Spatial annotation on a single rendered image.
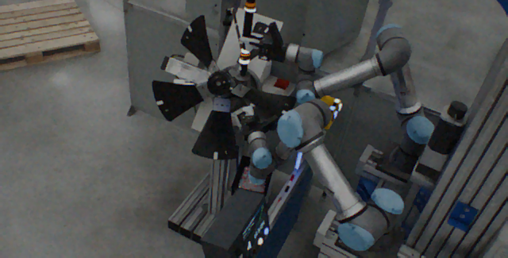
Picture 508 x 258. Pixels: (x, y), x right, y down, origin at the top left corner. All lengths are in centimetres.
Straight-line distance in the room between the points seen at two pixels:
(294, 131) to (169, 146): 213
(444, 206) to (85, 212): 223
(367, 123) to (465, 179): 123
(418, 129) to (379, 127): 81
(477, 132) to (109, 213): 231
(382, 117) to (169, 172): 155
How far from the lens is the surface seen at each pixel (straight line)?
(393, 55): 182
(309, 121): 155
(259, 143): 183
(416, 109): 213
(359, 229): 157
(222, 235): 148
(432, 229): 192
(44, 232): 315
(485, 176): 173
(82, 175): 342
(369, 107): 278
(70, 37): 467
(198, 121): 243
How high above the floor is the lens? 245
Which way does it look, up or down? 39 degrees down
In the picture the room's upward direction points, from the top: 8 degrees clockwise
